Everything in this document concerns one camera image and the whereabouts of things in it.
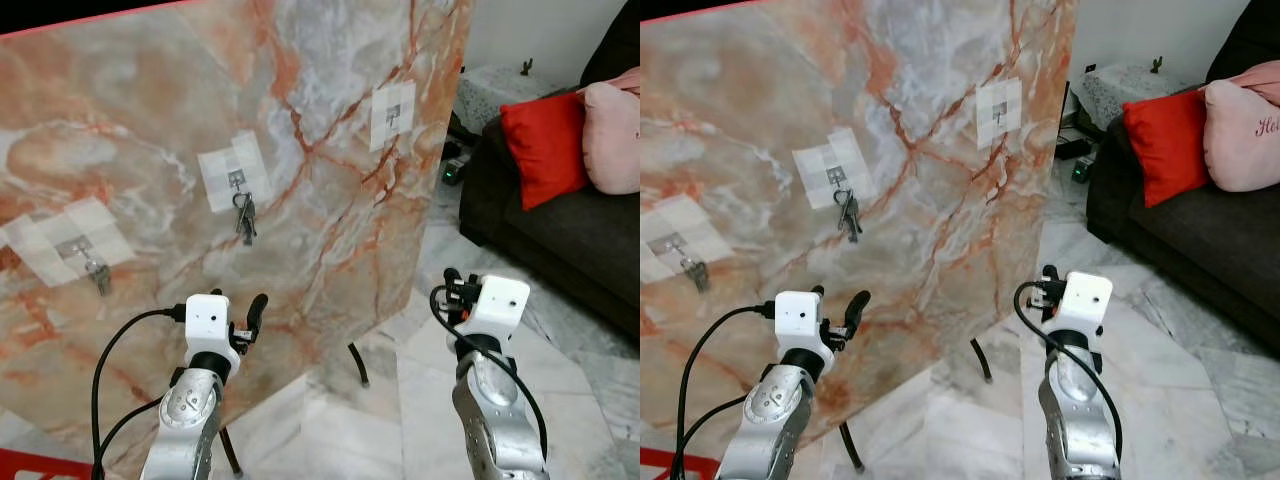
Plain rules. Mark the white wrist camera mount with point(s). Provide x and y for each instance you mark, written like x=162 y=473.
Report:
x=503 y=298
x=1087 y=293
x=797 y=318
x=205 y=318

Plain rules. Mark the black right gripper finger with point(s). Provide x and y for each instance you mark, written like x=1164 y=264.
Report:
x=452 y=275
x=1049 y=271

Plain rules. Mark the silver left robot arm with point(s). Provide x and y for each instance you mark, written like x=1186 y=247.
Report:
x=190 y=410
x=775 y=410

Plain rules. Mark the white tape patch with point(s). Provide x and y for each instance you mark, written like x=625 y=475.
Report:
x=40 y=250
x=215 y=165
x=385 y=132
x=812 y=165
x=990 y=130
x=662 y=262

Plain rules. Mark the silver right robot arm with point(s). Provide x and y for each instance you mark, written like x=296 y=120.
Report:
x=490 y=410
x=1075 y=410

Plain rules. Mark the red cushion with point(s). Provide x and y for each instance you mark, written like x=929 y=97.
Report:
x=545 y=150
x=1165 y=150

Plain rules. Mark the dark brown sofa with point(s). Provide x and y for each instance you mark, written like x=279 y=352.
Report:
x=1200 y=250
x=560 y=240

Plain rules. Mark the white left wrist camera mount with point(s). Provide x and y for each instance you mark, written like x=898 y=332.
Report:
x=797 y=318
x=205 y=318

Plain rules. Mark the white lace table cloth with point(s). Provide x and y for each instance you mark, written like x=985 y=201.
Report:
x=1130 y=90
x=500 y=90

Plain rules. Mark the black device with green light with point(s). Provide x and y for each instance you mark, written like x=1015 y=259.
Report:
x=455 y=168
x=1078 y=160

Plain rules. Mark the salmon pink cushion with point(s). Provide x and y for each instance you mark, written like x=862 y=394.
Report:
x=625 y=80
x=1260 y=82

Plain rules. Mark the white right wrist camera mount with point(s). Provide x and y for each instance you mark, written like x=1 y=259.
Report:
x=503 y=298
x=1087 y=293

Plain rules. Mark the light pink cushion with script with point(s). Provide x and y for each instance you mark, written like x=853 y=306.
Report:
x=1245 y=140
x=612 y=140

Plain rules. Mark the marble pattern table red rim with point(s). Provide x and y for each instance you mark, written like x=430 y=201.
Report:
x=760 y=100
x=150 y=120

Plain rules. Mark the metal key bunch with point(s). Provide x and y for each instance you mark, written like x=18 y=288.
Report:
x=99 y=278
x=850 y=215
x=697 y=272
x=246 y=218

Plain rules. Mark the small metal hook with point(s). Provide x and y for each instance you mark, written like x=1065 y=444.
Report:
x=75 y=247
x=837 y=177
x=672 y=243
x=999 y=110
x=236 y=180
x=393 y=113

